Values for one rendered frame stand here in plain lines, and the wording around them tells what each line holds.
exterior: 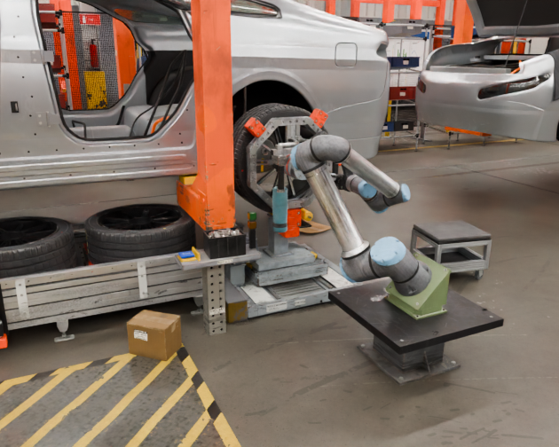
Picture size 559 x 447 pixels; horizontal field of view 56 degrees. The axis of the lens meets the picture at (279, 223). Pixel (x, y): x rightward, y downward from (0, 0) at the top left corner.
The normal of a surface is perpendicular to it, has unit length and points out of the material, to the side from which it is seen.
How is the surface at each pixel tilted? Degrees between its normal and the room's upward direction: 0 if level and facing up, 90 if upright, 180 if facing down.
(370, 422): 0
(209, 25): 90
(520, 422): 0
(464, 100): 88
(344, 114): 90
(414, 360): 90
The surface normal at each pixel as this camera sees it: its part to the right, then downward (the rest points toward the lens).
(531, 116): -0.24, 0.37
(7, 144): 0.42, 0.32
